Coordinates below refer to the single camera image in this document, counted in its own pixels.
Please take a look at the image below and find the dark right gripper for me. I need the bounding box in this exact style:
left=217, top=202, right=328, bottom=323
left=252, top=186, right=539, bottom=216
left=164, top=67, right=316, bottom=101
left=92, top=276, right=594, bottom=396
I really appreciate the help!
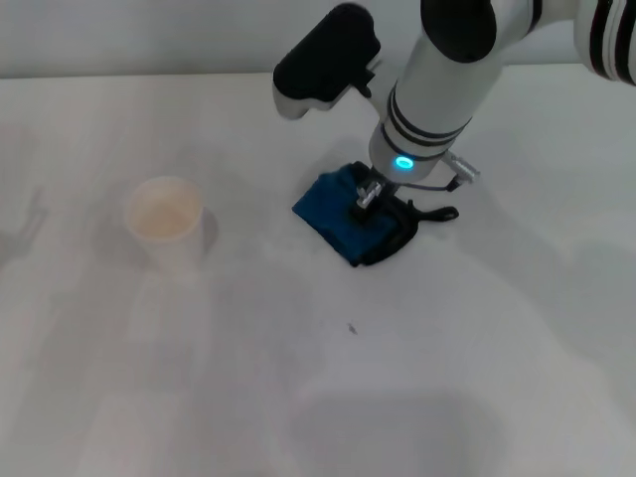
left=350, top=166, right=399, bottom=224

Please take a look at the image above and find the blue rag with black trim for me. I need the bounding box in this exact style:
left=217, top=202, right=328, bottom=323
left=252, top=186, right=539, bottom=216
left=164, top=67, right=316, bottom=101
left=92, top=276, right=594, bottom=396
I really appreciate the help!
left=291, top=161, right=460, bottom=269

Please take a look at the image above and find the white paper cup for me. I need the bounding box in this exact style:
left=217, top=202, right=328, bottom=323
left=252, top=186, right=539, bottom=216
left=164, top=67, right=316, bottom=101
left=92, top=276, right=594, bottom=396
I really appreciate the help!
left=123, top=176, right=205, bottom=279

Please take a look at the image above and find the small silver connector plug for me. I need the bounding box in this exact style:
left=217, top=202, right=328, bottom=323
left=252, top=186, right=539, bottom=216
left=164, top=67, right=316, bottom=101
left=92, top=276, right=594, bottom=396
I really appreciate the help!
left=354, top=180, right=385, bottom=209

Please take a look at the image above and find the long silver connector plug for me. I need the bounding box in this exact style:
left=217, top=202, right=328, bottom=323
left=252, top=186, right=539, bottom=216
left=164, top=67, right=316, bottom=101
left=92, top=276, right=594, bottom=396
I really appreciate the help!
left=443, top=152, right=481, bottom=183

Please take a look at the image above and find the thin grey cable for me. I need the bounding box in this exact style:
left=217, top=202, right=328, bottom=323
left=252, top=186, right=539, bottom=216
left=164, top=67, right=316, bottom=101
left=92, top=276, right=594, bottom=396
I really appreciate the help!
left=396, top=177, right=461, bottom=194

